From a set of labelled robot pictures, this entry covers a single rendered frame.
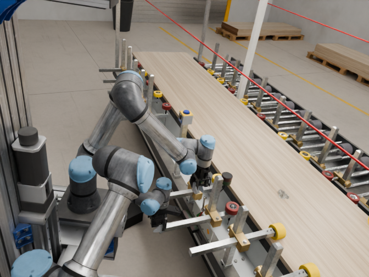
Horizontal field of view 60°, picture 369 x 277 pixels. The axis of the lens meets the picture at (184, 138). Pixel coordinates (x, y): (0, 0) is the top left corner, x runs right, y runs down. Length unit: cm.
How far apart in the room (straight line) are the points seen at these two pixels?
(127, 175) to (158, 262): 168
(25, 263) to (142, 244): 172
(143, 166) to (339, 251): 122
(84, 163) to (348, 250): 140
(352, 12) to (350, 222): 809
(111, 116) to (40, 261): 63
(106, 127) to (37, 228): 49
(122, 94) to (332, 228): 138
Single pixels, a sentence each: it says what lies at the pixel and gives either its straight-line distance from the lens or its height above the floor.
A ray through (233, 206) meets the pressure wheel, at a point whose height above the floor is 91.
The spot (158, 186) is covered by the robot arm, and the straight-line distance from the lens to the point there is 150.
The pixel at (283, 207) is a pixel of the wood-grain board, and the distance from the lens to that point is 200.
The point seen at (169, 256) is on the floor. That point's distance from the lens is 271.
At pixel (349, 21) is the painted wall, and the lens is 981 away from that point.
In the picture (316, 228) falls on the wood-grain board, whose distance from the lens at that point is 197.
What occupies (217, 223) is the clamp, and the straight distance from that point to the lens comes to 183.
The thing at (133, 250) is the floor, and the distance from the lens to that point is 272.
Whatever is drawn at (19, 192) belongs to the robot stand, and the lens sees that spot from 125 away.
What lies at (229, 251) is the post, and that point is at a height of 84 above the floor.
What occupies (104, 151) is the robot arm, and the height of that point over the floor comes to 151.
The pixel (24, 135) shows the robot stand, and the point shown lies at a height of 157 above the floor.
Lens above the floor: 215
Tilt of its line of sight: 32 degrees down
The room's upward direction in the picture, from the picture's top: 9 degrees clockwise
